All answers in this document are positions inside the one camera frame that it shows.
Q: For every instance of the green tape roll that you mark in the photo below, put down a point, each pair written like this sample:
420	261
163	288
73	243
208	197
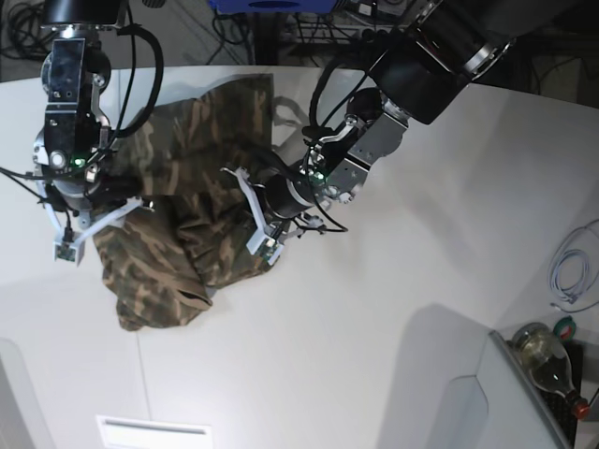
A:
565	329

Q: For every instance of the blue box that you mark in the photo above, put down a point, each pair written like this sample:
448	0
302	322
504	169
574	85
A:
272	6

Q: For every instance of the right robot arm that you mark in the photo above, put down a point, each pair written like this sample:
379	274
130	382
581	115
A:
75	149

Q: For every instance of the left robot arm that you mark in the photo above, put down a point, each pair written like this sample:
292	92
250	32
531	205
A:
418	68

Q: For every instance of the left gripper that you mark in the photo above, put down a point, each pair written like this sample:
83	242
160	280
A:
282	199

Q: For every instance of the camouflage t-shirt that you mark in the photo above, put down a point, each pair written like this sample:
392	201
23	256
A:
165	265

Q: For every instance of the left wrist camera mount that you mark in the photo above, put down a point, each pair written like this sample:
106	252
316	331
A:
268	241

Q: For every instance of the black perforated tray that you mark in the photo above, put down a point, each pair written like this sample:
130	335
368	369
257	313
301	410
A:
557	405

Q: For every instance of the clear plastic bottle red cap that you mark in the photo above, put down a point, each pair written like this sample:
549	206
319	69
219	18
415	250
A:
546	362

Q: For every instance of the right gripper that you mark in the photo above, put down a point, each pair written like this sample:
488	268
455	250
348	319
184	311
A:
79	197

